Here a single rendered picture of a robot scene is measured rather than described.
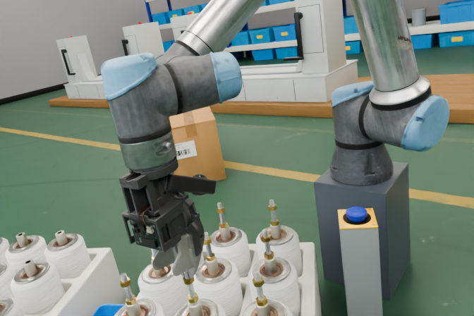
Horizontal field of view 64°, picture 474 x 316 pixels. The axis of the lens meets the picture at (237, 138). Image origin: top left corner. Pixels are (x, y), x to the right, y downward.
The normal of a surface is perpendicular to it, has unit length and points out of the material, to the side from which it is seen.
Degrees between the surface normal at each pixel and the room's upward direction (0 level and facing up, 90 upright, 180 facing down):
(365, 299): 90
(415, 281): 0
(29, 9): 90
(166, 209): 0
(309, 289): 0
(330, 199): 90
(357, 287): 90
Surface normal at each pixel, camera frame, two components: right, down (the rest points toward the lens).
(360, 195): -0.62, 0.34
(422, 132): 0.52, 0.30
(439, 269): -0.16, -0.94
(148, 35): 0.77, 0.07
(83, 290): 0.97, -0.10
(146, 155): 0.20, 0.28
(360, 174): -0.29, 0.04
